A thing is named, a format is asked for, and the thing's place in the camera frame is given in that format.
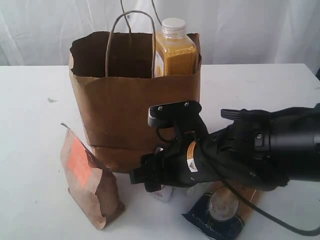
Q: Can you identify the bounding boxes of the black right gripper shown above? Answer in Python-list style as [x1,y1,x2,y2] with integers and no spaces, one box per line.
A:
[129,126,223,192]

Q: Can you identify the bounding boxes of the small blue white milk carton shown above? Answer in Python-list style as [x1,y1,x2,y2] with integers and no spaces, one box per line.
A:
[150,185,175,203]

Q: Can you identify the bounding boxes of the orange juice bottle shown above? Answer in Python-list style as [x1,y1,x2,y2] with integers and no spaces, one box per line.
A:
[154,17,198,78]

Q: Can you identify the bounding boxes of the white paper ball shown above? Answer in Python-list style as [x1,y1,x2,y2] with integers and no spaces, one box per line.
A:
[185,186,196,197]

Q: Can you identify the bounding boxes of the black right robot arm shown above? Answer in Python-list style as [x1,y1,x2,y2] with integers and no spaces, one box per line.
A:
[129,100,320,192]

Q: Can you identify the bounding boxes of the brown paper shopping bag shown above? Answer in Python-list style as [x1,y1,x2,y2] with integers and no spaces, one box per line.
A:
[69,30,202,173]

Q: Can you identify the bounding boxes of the kraft coffee pouch orange label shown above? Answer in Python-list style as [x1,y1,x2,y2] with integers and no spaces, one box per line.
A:
[60,123,125,231]

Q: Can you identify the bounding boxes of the spaghetti pack dark wrapper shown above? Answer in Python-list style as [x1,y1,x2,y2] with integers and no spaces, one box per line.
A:
[182,181,253,240]

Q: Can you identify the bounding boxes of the small grey paper scrap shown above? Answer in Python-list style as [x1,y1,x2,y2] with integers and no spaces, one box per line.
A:
[47,97,57,103]

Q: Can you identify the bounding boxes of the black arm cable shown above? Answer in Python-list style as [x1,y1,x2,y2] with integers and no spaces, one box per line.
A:
[154,127,320,236]

